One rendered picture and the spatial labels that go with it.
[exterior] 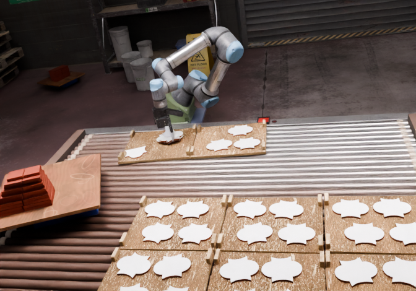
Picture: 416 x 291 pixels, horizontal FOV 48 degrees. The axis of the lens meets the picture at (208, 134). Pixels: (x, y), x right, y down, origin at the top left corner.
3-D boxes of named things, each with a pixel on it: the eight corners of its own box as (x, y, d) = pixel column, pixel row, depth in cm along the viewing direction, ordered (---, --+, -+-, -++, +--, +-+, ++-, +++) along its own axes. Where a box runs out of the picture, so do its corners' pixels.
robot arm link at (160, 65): (219, 14, 267) (148, 60, 262) (229, 26, 263) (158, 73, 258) (221, 26, 278) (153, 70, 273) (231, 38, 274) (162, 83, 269)
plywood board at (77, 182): (6, 177, 244) (5, 174, 243) (101, 155, 250) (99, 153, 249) (-16, 235, 200) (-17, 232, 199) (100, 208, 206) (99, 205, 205)
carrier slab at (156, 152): (133, 135, 290) (132, 132, 290) (197, 129, 284) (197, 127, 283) (118, 164, 260) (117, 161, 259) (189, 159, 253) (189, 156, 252)
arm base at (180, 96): (171, 87, 312) (179, 76, 308) (190, 98, 318) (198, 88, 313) (170, 98, 300) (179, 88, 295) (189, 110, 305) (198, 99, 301)
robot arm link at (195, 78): (189, 82, 311) (201, 67, 305) (200, 96, 306) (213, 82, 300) (178, 81, 302) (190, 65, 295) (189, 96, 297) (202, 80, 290)
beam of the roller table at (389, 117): (85, 136, 315) (83, 128, 312) (415, 121, 267) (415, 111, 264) (80, 142, 307) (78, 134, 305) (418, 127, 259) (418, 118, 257)
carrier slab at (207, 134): (199, 129, 283) (199, 127, 283) (266, 124, 276) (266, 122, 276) (190, 159, 253) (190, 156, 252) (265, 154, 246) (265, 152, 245)
